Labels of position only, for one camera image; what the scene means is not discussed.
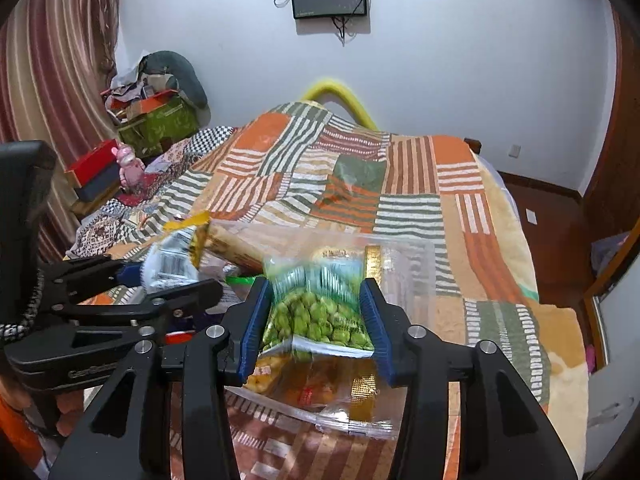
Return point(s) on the pink plush toy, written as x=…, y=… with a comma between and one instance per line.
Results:
x=131, y=167

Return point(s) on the brown wooden door frame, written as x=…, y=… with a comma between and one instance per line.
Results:
x=611, y=202

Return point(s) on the clear plastic storage bin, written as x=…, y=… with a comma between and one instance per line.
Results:
x=315, y=359

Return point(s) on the striped red curtain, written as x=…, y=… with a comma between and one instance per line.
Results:
x=57, y=56

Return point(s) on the left hand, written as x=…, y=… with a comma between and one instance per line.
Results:
x=70, y=404

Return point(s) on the red black box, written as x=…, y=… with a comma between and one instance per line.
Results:
x=95, y=172

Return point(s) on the green pea snack packet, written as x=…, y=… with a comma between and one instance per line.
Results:
x=315, y=307

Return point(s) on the patchwork striped bed blanket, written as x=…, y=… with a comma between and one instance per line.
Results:
x=301, y=166

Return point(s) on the yellow curved tube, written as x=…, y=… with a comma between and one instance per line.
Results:
x=335, y=89

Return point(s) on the yellow white snack bag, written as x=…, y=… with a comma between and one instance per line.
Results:
x=174, y=259

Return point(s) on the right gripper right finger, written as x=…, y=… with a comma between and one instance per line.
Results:
x=504, y=433

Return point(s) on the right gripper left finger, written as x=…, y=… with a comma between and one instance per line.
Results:
x=124, y=432

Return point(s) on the orange bread stick packet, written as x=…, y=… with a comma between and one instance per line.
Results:
x=232, y=248

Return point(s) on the green printed bag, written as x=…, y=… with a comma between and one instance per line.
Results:
x=152, y=133

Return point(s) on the white wall socket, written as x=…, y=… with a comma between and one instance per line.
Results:
x=515, y=151

